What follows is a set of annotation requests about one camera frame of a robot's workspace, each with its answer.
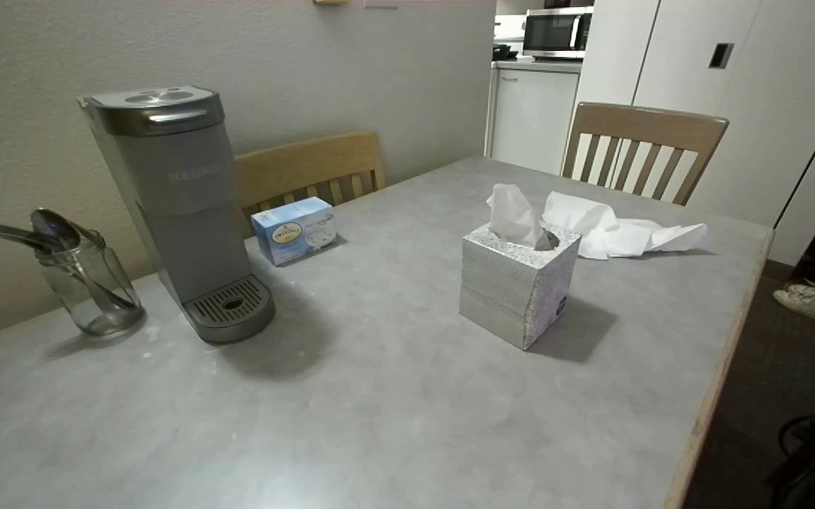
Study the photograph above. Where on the white cube tissue box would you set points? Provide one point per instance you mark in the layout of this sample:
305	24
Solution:
506	286

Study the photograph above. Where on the small blue cardboard box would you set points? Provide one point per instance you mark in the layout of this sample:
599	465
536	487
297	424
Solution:
294	229

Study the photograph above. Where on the crumpled white wipe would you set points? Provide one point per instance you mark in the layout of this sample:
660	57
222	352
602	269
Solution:
628	236

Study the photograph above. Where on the light wood chair solid back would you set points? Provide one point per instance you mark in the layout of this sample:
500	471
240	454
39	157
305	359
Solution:
308	167

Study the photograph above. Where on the grey single-serve coffee maker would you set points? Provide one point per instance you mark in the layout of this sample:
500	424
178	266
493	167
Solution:
181	187

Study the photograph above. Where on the silver microwave oven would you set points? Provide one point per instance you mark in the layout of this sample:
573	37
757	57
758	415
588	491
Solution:
551	33

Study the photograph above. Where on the brown chair with slatted back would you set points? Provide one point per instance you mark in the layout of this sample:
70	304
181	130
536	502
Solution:
648	129

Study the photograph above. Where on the clear glass jar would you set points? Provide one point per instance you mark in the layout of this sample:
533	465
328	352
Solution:
97	296

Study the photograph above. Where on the black door plate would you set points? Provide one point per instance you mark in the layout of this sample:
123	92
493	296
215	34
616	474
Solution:
720	54

